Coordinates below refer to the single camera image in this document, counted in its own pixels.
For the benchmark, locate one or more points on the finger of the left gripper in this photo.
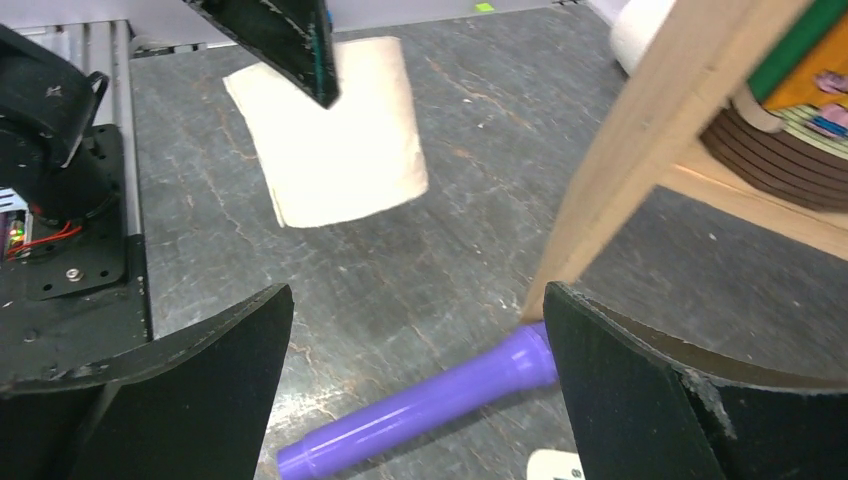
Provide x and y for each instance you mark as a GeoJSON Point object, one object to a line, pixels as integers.
{"type": "Point", "coordinates": [294, 37]}

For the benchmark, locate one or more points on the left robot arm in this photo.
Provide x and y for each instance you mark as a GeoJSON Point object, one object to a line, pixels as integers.
{"type": "Point", "coordinates": [48, 105]}

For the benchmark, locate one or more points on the white toilet roll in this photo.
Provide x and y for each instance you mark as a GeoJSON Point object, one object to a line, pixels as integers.
{"type": "Point", "coordinates": [361, 156]}
{"type": "Point", "coordinates": [634, 29]}

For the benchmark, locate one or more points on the wooden shelf unit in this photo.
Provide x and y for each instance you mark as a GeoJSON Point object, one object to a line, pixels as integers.
{"type": "Point", "coordinates": [702, 53]}

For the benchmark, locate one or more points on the green roll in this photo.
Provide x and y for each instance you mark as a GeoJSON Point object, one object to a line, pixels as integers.
{"type": "Point", "coordinates": [785, 131]}

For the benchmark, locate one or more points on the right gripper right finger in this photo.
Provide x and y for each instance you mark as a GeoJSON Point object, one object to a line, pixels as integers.
{"type": "Point", "coordinates": [646, 405]}

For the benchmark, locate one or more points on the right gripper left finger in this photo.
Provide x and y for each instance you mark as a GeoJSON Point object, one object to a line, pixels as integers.
{"type": "Point", "coordinates": [194, 404]}

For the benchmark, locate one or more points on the white toilet roll back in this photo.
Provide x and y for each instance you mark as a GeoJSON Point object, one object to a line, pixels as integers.
{"type": "Point", "coordinates": [634, 29]}

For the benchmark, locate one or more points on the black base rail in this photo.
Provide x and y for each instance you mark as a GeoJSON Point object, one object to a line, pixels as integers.
{"type": "Point", "coordinates": [68, 304]}

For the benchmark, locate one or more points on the purple toy microphone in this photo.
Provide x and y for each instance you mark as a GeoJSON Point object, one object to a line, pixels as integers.
{"type": "Point", "coordinates": [522, 361]}

